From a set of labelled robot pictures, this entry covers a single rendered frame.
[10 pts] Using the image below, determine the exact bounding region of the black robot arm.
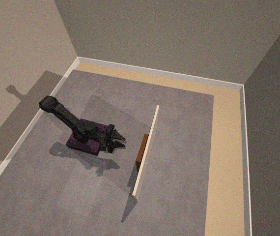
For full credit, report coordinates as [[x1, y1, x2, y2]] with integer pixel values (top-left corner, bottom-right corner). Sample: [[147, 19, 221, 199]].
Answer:
[[39, 95, 109, 151]]

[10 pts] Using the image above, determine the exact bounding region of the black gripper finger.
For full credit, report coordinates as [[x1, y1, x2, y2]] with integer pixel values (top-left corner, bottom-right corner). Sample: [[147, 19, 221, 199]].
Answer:
[[111, 129, 126, 141], [112, 140, 125, 150]]

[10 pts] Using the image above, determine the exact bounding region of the dark brown picture frame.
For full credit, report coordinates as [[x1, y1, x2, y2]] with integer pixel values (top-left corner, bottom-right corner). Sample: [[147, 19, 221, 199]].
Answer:
[[136, 134, 149, 172]]

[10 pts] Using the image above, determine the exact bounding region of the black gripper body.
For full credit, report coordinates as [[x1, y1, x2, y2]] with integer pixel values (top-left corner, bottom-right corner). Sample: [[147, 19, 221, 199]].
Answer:
[[97, 124, 114, 153]]

